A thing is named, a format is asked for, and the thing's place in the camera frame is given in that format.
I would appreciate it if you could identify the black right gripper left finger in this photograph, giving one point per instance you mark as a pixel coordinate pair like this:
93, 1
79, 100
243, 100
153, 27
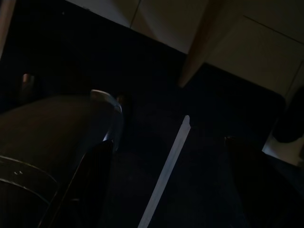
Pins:
95, 180

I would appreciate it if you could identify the wooden table leg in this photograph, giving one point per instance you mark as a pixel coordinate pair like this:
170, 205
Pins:
199, 47
6, 23

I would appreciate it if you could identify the white tape strip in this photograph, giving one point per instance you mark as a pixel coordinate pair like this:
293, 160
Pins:
171, 161

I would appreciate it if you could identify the dark rug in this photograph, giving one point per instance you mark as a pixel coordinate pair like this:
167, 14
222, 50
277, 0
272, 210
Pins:
154, 83

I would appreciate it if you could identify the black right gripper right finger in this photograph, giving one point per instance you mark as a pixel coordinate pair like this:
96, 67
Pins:
256, 190

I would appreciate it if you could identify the small brown furniture foot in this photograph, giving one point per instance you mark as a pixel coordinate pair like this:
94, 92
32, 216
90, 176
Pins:
28, 80

